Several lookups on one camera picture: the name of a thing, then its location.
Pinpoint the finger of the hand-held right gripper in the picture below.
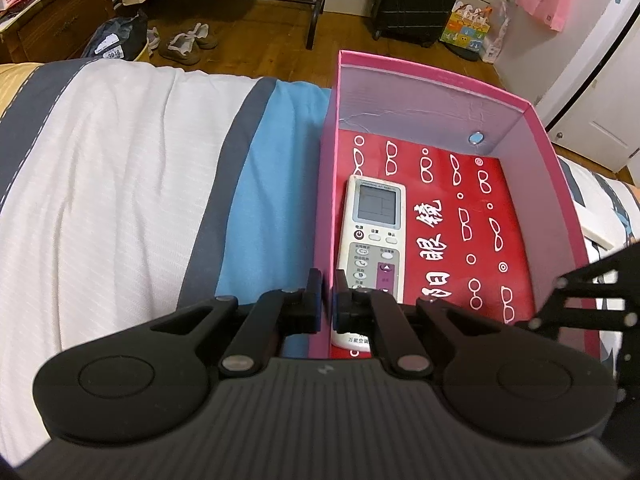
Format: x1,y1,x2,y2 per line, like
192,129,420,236
516,242,640,334

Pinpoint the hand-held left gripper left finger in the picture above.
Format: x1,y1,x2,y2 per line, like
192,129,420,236
148,268,324,378

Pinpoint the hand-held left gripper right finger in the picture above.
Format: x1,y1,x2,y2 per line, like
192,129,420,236
331,269,503,380

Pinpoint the white air conditioner remote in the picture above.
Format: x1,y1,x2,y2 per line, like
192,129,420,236
331,176,407,353

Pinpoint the pink cardboard box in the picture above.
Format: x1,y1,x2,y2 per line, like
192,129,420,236
308,50,601,363

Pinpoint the red printed paper sheet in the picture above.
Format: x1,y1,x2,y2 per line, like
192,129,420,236
335,130,540,330

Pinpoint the white door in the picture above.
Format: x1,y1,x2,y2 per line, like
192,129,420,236
537,7,640,172

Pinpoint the striped bed sheet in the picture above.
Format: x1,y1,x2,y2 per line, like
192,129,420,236
0,58,640,461

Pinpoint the white plastic bag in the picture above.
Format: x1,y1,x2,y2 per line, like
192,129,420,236
482,0,517,64

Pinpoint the colourful gift bag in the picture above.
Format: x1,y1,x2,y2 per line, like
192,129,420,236
440,2,493,62

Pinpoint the brown shoe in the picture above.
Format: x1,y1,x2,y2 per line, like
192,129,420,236
159,30,202,65
187,22,220,51

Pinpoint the black metal rack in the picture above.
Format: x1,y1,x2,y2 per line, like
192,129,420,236
145,0,329,51

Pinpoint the grey parcel bag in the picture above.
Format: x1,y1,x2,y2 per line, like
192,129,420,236
81,15,151,62

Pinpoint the wooden dresser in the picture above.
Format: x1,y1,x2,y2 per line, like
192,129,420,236
0,0,117,64

